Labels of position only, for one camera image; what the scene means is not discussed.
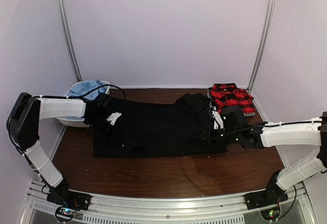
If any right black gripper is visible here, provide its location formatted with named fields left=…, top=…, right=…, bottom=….
left=196, top=126, right=240, bottom=146

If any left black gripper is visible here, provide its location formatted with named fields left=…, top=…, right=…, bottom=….
left=86, top=114, right=123, bottom=143

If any black long sleeve shirt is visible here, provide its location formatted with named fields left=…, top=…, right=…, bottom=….
left=93, top=93, right=226, bottom=158

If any white plastic basin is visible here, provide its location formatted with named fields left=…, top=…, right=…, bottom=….
left=57, top=89, right=110, bottom=128

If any red black plaid shirt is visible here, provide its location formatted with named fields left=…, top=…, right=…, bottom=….
left=208, top=83, right=256, bottom=113

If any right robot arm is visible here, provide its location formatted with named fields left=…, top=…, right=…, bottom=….
left=194, top=106, right=326, bottom=205

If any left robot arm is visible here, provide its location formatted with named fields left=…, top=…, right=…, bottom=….
left=6, top=93, right=123, bottom=206

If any light blue shirt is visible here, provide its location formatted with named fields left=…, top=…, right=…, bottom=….
left=66, top=79, right=110, bottom=100

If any left circuit board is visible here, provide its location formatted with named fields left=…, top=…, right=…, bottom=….
left=55, top=206, right=76, bottom=222

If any circuit board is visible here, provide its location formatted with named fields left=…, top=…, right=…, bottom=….
left=260, top=208, right=281, bottom=221
left=55, top=206, right=76, bottom=222

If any right circuit board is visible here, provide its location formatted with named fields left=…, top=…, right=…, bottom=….
left=260, top=208, right=281, bottom=221

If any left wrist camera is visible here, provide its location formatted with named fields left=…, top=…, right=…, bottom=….
left=106, top=112, right=122, bottom=126

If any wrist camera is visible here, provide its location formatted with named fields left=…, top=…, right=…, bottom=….
left=212, top=110, right=224, bottom=130
left=106, top=112, right=122, bottom=126

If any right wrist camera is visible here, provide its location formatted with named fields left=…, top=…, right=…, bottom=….
left=212, top=110, right=224, bottom=130

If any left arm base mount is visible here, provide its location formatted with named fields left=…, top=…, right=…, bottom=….
left=46, top=179, right=91, bottom=211

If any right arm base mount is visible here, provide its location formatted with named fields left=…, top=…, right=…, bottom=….
left=244, top=170, right=288, bottom=210

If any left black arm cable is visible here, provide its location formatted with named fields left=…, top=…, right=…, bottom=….
left=6, top=84, right=127, bottom=155

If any front aluminium rail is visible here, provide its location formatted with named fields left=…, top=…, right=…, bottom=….
left=25, top=180, right=317, bottom=224

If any left aluminium frame post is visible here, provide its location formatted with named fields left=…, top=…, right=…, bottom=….
left=57, top=0, right=82, bottom=82

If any aluminium frame post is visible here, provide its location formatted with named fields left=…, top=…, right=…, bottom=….
left=247, top=0, right=276, bottom=93
left=57, top=0, right=82, bottom=82

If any right aluminium frame post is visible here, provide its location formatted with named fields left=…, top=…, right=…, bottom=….
left=247, top=0, right=276, bottom=93

